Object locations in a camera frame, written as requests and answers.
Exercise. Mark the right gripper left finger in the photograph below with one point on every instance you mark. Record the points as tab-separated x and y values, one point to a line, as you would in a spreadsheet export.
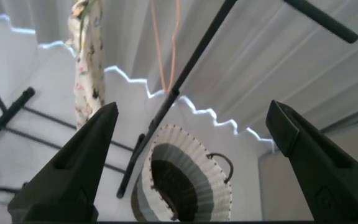
64	177

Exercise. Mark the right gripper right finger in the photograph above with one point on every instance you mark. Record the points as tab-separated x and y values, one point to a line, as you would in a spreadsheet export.
328	168

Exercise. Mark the cream printed shirt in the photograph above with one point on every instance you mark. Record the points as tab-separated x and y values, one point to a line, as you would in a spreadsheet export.
87	77

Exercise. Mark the black clothes rack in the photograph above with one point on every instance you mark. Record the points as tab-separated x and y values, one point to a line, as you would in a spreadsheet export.
163	109

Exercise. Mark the white laundry basket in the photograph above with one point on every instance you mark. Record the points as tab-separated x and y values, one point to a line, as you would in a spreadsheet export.
197	149

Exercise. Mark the pink clothes hanger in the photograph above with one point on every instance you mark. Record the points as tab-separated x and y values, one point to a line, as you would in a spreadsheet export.
158	46

